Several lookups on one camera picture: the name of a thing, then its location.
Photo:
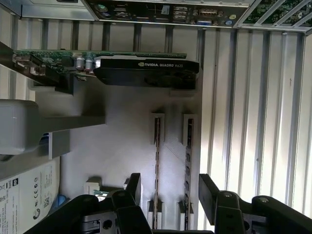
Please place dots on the grey parts rack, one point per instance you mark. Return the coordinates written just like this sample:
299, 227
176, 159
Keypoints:
122, 146

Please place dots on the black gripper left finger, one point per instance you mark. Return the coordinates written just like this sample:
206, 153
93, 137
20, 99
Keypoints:
131, 219

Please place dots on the graphics card black cooler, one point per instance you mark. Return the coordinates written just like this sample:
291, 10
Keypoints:
151, 70

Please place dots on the silver CPU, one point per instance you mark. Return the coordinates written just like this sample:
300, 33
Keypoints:
104, 193

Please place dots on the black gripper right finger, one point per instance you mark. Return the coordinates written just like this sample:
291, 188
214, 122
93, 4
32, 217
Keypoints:
226, 214

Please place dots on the black PC case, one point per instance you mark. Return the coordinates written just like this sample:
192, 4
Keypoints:
61, 7

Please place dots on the hard disk in blue carrier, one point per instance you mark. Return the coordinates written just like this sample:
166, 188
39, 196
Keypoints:
26, 190

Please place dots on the rear port panel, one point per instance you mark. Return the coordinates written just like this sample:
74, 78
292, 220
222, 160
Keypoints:
146, 12

